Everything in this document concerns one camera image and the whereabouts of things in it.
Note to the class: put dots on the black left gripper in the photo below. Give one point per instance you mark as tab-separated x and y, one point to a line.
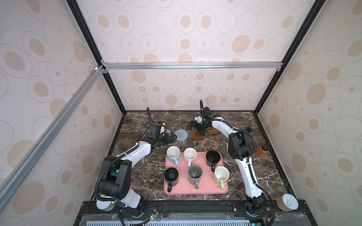
167	141

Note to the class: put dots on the brown paw shaped coaster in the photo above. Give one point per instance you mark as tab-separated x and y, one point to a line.
208	144

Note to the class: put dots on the diagonal aluminium bar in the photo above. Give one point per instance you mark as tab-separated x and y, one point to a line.
22	170

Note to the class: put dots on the grey mug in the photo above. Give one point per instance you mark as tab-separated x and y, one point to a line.
194	175

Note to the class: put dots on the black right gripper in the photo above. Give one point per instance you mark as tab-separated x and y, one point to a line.
201	133

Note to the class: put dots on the white pink mug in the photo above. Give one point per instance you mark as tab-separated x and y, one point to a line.
190	155

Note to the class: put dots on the blue round tin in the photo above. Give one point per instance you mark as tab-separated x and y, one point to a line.
114	173

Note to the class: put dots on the blue mug white inside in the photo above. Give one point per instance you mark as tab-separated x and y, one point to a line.
173	154

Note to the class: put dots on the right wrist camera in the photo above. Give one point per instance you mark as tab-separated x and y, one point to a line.
205	114

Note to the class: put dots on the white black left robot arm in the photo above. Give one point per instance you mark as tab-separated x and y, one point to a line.
113	184

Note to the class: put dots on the light green mug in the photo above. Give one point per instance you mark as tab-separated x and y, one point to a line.
221	175

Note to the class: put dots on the black mug lower left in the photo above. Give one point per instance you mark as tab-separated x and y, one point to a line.
172	178

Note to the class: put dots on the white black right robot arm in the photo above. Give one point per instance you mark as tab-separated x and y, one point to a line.
241	147

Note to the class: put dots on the horizontal aluminium bar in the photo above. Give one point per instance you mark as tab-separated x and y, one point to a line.
189	65

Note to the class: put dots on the brown wooden coaster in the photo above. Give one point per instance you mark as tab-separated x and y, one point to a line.
196	137
212	131

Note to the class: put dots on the small amber bottle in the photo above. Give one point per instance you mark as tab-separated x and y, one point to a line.
262	150

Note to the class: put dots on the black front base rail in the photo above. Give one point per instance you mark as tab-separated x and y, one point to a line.
194	213

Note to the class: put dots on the black mug upper right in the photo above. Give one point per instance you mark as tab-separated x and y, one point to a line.
212	159

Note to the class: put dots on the black mug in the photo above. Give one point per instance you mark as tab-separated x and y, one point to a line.
172	178
212	159

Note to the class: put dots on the blue grey round coaster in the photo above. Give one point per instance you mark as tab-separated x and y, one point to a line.
181	135

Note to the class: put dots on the light grey woven coaster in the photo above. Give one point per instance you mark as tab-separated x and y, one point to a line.
169	132

